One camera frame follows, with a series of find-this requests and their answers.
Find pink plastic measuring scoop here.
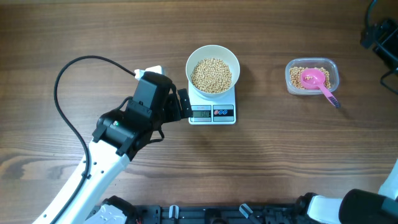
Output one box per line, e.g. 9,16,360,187
300,68,341,108

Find clear container of soybeans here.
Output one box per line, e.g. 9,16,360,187
285,58,340,95

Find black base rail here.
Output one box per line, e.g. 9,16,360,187
133,204,299,224

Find white bowl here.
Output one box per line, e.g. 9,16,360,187
185,45,241,98

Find soybeans in white bowl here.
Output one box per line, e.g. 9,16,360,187
191,58,232,93

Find white digital kitchen scale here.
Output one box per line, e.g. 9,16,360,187
188,83,236,125

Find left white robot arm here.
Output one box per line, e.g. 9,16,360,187
35,72,192,223

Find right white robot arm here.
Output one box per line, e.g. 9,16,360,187
292,19,397,223

